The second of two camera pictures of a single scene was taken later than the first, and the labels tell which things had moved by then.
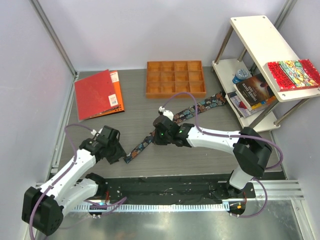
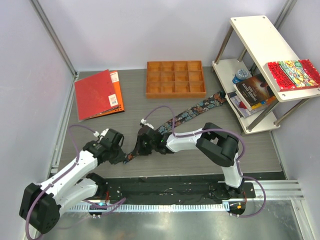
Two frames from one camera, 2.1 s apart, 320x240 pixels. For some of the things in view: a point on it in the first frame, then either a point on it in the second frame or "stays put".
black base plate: [173, 189] stays put
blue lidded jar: [241, 74] stays put
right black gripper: [158, 141] -> [141, 151]
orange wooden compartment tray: [164, 78] stays put
